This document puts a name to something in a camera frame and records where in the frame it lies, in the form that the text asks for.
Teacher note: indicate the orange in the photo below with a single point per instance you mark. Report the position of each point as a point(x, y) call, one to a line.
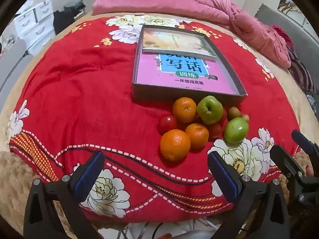
point(184, 110)
point(175, 145)
point(197, 135)

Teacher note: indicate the small green-brown jujube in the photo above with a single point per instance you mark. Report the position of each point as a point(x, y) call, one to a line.
point(245, 117)
point(233, 112)

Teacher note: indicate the red cloth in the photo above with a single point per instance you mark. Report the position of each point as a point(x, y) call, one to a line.
point(282, 33)

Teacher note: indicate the branch print wall picture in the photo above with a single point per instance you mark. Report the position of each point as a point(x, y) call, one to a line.
point(289, 3)

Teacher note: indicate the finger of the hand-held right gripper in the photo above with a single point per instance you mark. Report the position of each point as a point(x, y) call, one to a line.
point(286, 163)
point(302, 139)

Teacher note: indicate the grey cardboard box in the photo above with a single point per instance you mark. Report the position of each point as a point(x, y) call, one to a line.
point(174, 95)

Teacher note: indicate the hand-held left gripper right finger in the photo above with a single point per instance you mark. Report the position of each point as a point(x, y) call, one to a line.
point(224, 176)

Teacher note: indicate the dark basket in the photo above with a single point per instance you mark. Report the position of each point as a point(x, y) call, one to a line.
point(74, 6)

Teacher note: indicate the green apple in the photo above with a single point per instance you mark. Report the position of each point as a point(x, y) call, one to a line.
point(209, 109)
point(236, 130)

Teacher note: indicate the pink book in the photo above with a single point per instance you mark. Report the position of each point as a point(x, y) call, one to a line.
point(154, 74)

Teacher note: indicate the landscape cover book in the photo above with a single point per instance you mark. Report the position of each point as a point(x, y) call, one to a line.
point(174, 41)

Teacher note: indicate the striped cloth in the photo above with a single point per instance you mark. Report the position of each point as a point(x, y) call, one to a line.
point(301, 69)

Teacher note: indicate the pink quilt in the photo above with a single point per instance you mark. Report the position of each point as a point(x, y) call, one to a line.
point(149, 2)

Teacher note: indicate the red tomato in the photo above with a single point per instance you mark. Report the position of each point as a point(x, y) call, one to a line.
point(214, 130)
point(167, 124)
point(224, 114)

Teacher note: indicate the white drawer cabinet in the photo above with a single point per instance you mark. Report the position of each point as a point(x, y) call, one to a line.
point(35, 22)

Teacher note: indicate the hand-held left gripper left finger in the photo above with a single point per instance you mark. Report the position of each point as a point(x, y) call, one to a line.
point(89, 174)

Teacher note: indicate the grey headboard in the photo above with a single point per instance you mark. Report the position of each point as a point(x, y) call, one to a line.
point(271, 15)

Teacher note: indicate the red floral blanket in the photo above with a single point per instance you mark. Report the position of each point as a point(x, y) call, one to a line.
point(87, 92)

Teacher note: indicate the black bag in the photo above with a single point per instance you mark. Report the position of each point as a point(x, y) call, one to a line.
point(63, 21)

